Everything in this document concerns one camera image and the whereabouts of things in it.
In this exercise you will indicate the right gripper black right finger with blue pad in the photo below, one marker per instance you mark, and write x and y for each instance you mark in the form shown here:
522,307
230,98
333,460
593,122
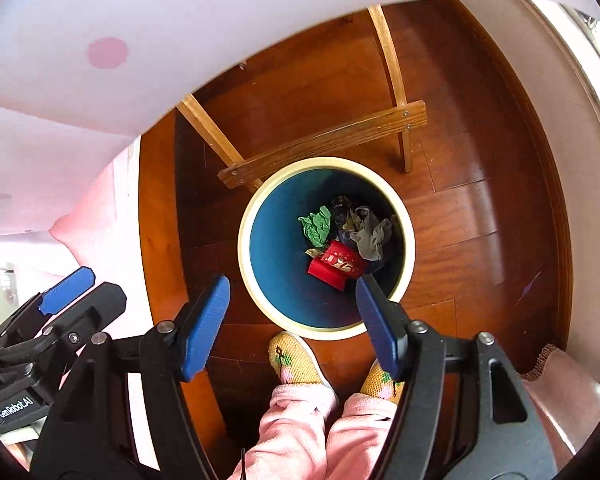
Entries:
385,323

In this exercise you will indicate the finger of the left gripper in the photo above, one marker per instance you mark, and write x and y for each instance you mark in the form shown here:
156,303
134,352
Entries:
28,319
80,309

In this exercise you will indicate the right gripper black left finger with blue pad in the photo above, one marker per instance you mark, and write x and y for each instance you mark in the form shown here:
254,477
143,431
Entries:
197,326

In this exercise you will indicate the red packet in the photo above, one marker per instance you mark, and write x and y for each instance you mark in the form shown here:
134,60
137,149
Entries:
337,265

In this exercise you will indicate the white tissue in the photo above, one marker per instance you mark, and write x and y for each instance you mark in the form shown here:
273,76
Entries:
363,231

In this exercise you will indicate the blue round trash bin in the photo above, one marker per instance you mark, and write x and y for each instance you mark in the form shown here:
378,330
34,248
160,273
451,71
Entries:
274,255

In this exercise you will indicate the right yellow knit slipper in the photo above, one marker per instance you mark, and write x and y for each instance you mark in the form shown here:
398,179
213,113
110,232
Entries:
379,384

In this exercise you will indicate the yellow knit slipper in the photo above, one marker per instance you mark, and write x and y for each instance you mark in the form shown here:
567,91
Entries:
294,362
379,384

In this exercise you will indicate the left yellow knit slipper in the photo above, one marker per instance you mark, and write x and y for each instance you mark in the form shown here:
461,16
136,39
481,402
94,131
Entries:
294,362

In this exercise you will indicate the pink pajama legs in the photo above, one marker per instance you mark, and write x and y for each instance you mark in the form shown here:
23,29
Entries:
295,442

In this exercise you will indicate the cartoon pink tablecloth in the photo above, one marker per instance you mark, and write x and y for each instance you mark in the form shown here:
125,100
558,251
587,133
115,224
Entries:
103,104

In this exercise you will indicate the wooden table leg frame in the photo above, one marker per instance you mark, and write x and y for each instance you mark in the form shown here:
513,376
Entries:
400,120

